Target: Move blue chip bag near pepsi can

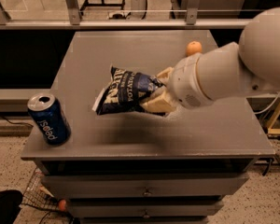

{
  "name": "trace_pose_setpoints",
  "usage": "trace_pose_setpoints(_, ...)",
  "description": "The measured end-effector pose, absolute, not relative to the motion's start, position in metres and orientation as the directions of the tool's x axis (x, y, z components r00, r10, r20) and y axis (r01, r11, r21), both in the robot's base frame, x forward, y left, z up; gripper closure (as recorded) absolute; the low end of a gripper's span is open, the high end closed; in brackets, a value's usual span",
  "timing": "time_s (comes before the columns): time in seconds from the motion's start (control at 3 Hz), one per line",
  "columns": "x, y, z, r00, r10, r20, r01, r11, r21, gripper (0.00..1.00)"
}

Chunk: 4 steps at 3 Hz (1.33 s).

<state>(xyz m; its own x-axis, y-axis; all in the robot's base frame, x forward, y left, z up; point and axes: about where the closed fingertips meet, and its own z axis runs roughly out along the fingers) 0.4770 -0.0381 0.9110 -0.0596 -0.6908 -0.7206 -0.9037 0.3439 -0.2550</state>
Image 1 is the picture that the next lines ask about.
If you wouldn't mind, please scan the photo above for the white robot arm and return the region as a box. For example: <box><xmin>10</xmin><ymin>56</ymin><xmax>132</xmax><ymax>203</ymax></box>
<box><xmin>140</xmin><ymin>7</ymin><xmax>280</xmax><ymax>113</ymax></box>

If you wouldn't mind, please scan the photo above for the small orange ball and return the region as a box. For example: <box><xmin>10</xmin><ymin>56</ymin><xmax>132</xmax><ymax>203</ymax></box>
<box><xmin>58</xmin><ymin>199</ymin><xmax>67</xmax><ymax>212</ymax></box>

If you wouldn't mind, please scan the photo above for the blue potato chip bag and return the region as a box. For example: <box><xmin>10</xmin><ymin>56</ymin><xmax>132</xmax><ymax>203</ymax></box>
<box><xmin>92</xmin><ymin>66</ymin><xmax>164</xmax><ymax>115</ymax></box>

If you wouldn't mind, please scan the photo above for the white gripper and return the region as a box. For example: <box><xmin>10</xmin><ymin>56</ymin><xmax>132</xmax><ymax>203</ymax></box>
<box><xmin>140</xmin><ymin>53</ymin><xmax>213</xmax><ymax>113</ymax></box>

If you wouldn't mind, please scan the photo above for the grey drawer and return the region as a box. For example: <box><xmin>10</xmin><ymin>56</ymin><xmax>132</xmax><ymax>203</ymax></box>
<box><xmin>41</xmin><ymin>173</ymin><xmax>248</xmax><ymax>199</ymax></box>
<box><xmin>68</xmin><ymin>199</ymin><xmax>223</xmax><ymax>218</ymax></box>

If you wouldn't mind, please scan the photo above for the black object on floor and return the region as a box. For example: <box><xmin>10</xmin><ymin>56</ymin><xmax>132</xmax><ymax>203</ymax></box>
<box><xmin>0</xmin><ymin>189</ymin><xmax>23</xmax><ymax>224</ymax></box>

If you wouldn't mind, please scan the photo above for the grey drawer cabinet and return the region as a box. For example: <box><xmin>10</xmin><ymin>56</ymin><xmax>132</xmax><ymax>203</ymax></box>
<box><xmin>22</xmin><ymin>30</ymin><xmax>274</xmax><ymax>224</ymax></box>

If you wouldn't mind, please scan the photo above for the upper grey drawer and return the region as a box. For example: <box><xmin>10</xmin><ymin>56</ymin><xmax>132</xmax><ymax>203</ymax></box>
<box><xmin>41</xmin><ymin>173</ymin><xmax>248</xmax><ymax>199</ymax></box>

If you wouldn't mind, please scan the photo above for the wire mesh basket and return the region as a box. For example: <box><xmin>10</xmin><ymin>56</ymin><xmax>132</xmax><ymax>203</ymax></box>
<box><xmin>21</xmin><ymin>168</ymin><xmax>61</xmax><ymax>213</ymax></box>

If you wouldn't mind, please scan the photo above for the lower grey drawer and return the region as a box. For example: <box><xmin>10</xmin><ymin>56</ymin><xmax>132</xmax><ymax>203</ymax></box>
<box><xmin>68</xmin><ymin>199</ymin><xmax>223</xmax><ymax>218</ymax></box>

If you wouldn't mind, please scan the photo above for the metal window railing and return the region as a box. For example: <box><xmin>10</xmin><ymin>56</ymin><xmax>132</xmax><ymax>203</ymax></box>
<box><xmin>0</xmin><ymin>0</ymin><xmax>258</xmax><ymax>30</ymax></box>

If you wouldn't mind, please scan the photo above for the yellow wooden stand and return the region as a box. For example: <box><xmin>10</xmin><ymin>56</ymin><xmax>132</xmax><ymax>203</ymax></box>
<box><xmin>264</xmin><ymin>91</ymin><xmax>280</xmax><ymax>137</ymax></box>

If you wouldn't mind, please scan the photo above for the blue pepsi can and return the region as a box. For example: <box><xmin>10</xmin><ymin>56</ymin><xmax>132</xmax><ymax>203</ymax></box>
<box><xmin>27</xmin><ymin>92</ymin><xmax>71</xmax><ymax>146</ymax></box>

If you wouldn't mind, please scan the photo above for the orange fruit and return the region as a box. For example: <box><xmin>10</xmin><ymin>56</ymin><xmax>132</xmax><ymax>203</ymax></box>
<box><xmin>186</xmin><ymin>41</ymin><xmax>203</xmax><ymax>56</ymax></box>

